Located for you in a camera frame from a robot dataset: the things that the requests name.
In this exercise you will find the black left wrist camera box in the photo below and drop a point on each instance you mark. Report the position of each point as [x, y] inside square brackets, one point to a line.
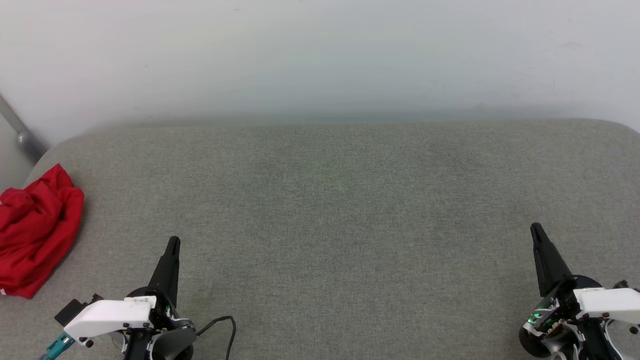
[70, 312]

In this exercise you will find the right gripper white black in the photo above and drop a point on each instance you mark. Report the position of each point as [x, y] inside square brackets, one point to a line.
[605, 302]

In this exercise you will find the red and white jersey shirt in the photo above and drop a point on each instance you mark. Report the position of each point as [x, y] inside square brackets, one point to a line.
[37, 230]

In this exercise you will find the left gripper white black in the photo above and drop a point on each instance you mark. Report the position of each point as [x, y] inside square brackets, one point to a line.
[110, 315]

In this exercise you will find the grey metal wall rail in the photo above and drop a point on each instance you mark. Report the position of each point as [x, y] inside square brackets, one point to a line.
[22, 135]

